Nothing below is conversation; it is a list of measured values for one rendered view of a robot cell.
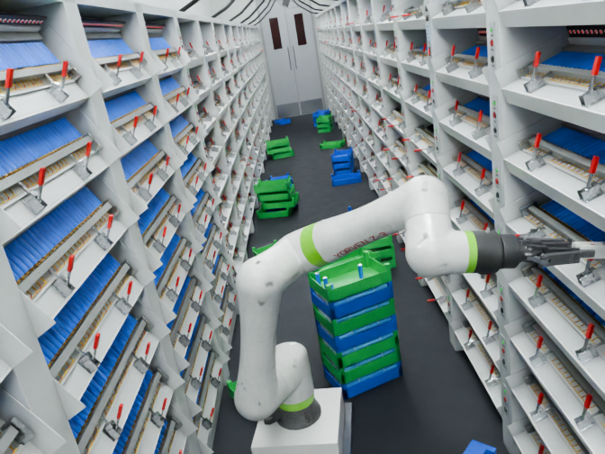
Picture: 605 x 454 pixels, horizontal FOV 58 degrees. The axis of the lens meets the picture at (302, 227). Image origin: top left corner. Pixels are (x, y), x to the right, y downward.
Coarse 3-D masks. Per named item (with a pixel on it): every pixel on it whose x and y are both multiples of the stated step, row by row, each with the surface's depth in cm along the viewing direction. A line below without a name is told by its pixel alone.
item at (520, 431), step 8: (512, 424) 185; (520, 424) 185; (528, 424) 184; (512, 432) 186; (520, 432) 186; (528, 432) 184; (536, 432) 183; (520, 440) 184; (528, 440) 182; (536, 440) 180; (520, 448) 181; (528, 448) 180; (536, 448) 178; (544, 448) 168
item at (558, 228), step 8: (528, 208) 156; (536, 208) 154; (536, 216) 152; (544, 216) 148; (536, 224) 150; (544, 224) 147; (552, 224) 142; (560, 224) 141; (560, 232) 139; (568, 232) 136; (576, 240) 131; (584, 240) 130
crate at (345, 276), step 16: (368, 256) 244; (320, 272) 238; (336, 272) 241; (352, 272) 243; (368, 272) 240; (384, 272) 227; (320, 288) 226; (336, 288) 219; (352, 288) 223; (368, 288) 226
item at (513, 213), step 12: (540, 192) 157; (516, 204) 158; (528, 204) 157; (540, 204) 159; (504, 216) 160; (516, 216) 160; (528, 216) 157; (516, 228) 155; (528, 228) 152; (576, 264) 127; (600, 264) 123; (564, 276) 126; (576, 288) 122; (588, 288) 118; (600, 288) 116; (588, 300) 118; (600, 300) 113; (600, 312) 113
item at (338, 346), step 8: (392, 320) 236; (320, 328) 240; (376, 328) 233; (384, 328) 235; (392, 328) 237; (328, 336) 233; (352, 336) 229; (360, 336) 231; (368, 336) 232; (376, 336) 234; (336, 344) 227; (344, 344) 228; (352, 344) 230
